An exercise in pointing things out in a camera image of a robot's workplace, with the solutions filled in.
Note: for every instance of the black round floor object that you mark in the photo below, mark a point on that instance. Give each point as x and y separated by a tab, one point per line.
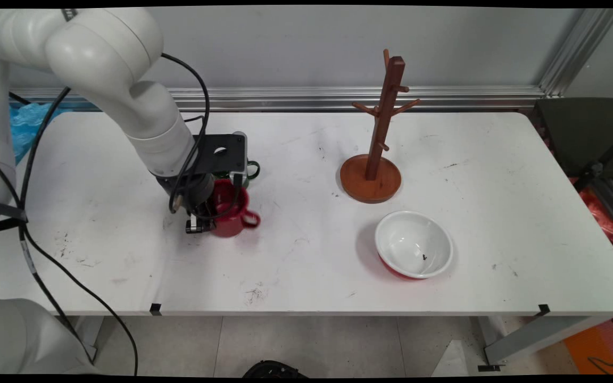
274	369

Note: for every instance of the dark green enamel mug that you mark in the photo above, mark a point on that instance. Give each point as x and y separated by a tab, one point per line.
222	174

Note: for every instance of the blue bubble wrap sheet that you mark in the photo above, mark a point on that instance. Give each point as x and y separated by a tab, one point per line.
24	127

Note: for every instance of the red plastic bag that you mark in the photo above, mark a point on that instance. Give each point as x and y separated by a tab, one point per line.
599	213

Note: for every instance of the horizontal aluminium frame rail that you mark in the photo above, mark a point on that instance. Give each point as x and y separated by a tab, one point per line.
338	98

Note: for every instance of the red enamel mug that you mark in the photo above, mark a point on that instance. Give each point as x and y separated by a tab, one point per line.
232	223

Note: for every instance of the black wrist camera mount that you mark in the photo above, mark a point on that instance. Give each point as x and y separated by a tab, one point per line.
226	151

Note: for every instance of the grey table leg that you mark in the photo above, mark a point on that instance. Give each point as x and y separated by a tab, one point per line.
535	338

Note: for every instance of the diagonal aluminium frame rail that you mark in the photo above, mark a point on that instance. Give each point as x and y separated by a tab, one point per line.
578	53

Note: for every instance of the white bowl red outside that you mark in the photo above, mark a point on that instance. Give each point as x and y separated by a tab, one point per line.
413	242

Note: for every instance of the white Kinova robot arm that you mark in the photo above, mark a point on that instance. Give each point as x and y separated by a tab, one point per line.
104	58

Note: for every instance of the brown wooden mug tree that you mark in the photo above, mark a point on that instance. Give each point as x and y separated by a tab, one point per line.
370	178

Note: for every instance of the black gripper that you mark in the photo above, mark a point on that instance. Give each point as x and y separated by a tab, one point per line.
195	194

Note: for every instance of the orange floor mat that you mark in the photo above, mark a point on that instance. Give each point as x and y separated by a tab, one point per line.
599	346

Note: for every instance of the black tape piece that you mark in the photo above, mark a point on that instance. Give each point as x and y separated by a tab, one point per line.
155	308
544	309

